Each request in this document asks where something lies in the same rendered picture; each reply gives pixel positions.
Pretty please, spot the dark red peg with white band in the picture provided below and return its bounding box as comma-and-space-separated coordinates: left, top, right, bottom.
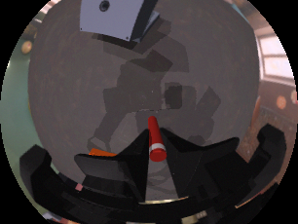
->
148, 116, 168, 163

